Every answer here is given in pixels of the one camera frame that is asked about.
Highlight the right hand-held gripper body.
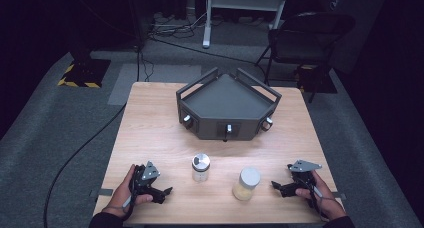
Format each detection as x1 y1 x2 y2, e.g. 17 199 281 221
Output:
287 159 323 197

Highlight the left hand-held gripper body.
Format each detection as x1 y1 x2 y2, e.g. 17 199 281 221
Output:
132 160 162 202

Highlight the glass jar with white lid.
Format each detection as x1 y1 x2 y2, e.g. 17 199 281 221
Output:
232 167 262 202

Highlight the glass jar with silver lid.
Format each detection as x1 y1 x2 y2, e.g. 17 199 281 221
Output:
191 152 212 183

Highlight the person's left hand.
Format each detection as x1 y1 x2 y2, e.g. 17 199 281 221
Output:
101 163 154 219

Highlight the person's right hand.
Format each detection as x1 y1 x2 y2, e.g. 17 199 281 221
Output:
294 170 348 221

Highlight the black yellow striped base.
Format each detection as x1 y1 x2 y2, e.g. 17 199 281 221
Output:
294 63 338 94
57 58 112 89

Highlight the grey floor mat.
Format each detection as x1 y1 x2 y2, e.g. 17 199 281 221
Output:
107 63 203 106

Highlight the black folding chair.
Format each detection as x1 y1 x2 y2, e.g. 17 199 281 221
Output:
255 11 356 104

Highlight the white metal stand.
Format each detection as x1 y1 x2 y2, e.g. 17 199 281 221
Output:
202 0 290 50

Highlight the right hand-held gripper cable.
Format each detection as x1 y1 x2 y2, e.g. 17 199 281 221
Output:
308 179 336 221

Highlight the hand-held gripper cable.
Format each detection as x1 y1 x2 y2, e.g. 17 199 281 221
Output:
111 187 136 220
308 179 336 221

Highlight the left hand-held gripper cable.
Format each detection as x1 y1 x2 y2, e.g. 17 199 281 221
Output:
111 187 136 220

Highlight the long black floor cable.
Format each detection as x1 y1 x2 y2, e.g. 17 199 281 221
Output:
42 44 143 228

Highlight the bundle of floor cables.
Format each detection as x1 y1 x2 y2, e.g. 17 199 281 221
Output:
146 11 208 40

